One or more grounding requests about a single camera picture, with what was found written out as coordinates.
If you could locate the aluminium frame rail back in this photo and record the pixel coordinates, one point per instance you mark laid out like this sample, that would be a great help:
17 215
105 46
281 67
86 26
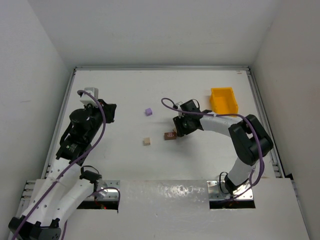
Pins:
161 67

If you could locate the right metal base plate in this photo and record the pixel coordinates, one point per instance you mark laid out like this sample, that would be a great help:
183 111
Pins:
218 192

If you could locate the aluminium frame rail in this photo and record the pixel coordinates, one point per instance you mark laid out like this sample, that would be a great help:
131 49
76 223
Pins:
58 125
275 158
161 67

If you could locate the metal base plate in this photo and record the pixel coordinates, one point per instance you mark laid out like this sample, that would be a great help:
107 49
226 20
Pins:
106 190
218 192

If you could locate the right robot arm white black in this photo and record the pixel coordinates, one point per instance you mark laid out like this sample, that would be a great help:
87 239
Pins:
249 138

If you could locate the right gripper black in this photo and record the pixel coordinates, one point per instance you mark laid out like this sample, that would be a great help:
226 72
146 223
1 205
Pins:
180 127

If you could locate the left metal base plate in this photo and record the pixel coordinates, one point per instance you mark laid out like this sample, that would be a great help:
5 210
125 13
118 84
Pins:
106 190

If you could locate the yellow plastic bin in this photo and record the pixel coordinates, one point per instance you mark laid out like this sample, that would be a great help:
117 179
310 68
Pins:
223 101

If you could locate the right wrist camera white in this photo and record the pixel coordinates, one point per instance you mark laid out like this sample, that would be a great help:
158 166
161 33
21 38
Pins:
178 104

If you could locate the aluminium frame rail right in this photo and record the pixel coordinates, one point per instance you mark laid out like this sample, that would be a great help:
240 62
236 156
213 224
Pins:
275 158

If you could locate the dark brown wood block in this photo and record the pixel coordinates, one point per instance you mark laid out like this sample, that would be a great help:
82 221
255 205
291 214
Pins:
170 136

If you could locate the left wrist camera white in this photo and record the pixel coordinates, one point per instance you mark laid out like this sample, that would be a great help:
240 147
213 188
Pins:
90 97

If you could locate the light wood cube block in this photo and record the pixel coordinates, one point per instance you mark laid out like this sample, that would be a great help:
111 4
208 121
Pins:
146 141

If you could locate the purple cube block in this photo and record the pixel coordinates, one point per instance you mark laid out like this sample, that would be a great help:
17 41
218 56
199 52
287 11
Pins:
148 112

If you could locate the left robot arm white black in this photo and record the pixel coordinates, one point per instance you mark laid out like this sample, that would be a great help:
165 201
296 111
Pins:
67 184

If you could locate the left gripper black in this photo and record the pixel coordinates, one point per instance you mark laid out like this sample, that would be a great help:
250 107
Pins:
105 111

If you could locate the white front cover board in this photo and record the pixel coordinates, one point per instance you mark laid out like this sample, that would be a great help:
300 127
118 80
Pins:
180 210

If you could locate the aluminium frame rail left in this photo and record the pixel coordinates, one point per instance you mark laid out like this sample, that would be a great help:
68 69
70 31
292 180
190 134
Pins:
58 125

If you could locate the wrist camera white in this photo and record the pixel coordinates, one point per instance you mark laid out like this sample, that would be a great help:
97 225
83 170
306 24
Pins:
90 97
178 104

